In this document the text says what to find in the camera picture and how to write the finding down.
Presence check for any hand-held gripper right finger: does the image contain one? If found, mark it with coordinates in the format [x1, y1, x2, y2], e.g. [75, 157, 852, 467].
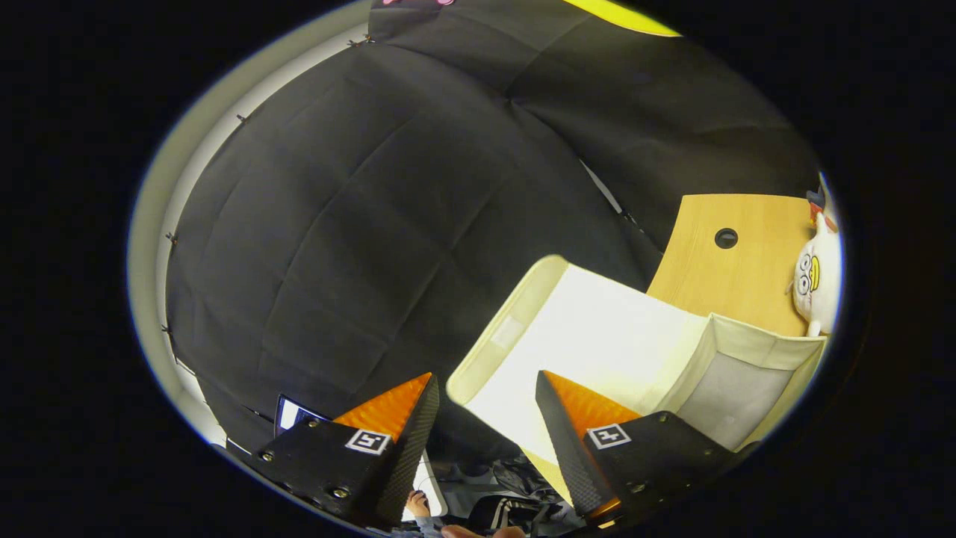
[535, 370, 759, 528]

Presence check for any white side desk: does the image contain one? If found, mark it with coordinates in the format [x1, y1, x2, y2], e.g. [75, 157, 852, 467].
[412, 451, 449, 518]

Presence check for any white plush toy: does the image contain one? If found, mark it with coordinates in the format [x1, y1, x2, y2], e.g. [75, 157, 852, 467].
[786, 211, 843, 337]

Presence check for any beige fabric storage box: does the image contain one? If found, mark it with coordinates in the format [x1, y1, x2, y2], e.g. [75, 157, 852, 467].
[446, 254, 828, 509]

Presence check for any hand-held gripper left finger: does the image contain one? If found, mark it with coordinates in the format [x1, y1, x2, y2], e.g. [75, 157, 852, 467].
[250, 372, 441, 528]

